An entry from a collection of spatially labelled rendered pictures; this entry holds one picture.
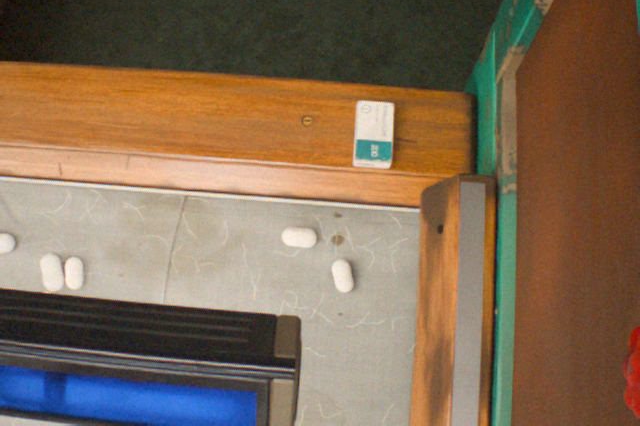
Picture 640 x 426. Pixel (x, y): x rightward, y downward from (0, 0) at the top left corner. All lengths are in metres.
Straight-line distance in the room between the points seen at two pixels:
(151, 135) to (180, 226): 0.09
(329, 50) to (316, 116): 0.89
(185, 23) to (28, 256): 0.98
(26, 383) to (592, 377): 0.33
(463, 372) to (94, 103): 0.44
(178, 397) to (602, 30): 0.34
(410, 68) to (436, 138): 0.88
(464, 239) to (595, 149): 0.23
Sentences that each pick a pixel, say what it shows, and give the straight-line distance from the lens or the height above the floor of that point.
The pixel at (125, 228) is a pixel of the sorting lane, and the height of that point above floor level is 0.74.
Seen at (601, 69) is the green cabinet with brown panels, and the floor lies 1.11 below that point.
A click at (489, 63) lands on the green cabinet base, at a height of 0.82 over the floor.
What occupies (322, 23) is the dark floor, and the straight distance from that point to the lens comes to 1.84.
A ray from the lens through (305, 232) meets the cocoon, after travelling 0.90.
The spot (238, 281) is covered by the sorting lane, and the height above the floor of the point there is 0.74.
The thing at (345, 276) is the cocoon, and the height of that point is 0.76.
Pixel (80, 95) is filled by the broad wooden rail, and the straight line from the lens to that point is 0.96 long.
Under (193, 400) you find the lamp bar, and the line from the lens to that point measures 0.55.
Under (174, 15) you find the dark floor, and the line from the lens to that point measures 1.86.
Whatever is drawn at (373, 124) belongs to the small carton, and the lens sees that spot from 0.91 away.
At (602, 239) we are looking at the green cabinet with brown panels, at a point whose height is 1.10.
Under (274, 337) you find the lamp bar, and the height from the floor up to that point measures 1.08.
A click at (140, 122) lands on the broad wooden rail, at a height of 0.76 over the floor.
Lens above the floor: 1.63
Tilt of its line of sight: 72 degrees down
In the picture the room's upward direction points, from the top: 7 degrees clockwise
